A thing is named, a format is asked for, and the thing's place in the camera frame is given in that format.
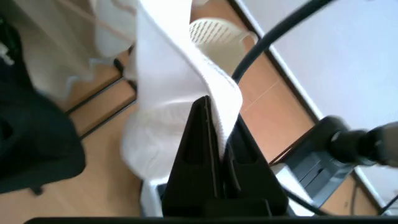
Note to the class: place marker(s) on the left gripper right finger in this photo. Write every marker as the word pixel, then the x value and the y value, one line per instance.
pixel 252 174

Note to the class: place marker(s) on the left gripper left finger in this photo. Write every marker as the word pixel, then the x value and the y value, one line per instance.
pixel 192 174

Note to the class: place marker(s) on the white garment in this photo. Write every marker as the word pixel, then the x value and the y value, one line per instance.
pixel 164 77

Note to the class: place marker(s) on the black garment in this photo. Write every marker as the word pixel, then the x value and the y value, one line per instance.
pixel 34 140

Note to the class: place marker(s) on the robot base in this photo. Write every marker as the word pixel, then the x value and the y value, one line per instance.
pixel 311 174

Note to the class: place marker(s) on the black clothes rack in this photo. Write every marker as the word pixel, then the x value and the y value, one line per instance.
pixel 99 93

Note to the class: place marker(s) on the white laundry basket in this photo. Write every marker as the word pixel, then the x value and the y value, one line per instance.
pixel 217 40

